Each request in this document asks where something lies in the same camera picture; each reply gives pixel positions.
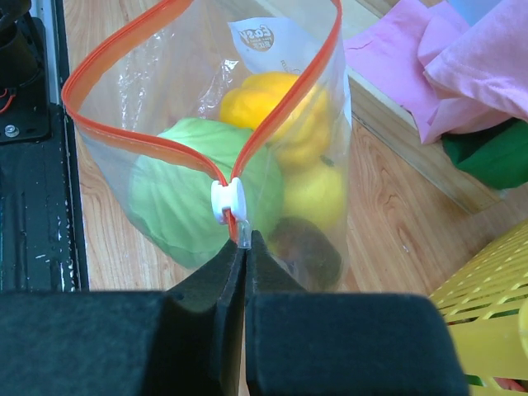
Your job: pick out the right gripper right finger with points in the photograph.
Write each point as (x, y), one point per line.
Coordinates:
(303, 343)

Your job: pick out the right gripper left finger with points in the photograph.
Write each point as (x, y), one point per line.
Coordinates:
(182, 341)

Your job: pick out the dark red mangosteen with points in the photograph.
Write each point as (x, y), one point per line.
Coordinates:
(306, 253)

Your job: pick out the green cabbage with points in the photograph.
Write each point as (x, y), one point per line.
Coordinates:
(171, 204)

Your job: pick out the yellow bell pepper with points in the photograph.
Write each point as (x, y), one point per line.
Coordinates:
(304, 135)

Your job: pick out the clear zip top bag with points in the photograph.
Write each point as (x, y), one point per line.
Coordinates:
(177, 60)

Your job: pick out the yellow plastic basket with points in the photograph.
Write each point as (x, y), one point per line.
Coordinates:
(484, 305)

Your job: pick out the wooden clothes rack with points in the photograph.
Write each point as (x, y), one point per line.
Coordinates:
(386, 119)

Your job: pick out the green shirt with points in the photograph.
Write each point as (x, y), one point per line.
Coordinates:
(497, 156)

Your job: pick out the pink shirt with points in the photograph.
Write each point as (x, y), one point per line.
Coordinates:
(451, 77)

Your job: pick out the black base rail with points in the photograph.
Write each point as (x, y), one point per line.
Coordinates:
(42, 239)

